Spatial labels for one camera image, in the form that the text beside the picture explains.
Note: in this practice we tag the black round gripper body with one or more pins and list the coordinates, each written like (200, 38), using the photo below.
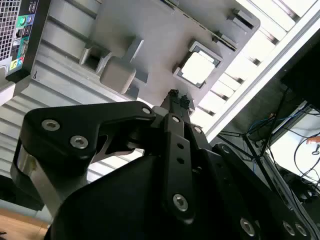
(120, 207)

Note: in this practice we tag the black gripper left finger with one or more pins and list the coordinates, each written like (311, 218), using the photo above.
(65, 125)

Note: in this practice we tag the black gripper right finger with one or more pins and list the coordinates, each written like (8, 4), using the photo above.
(225, 170)

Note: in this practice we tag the silver square CPU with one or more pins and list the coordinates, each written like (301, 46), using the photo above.
(197, 67)

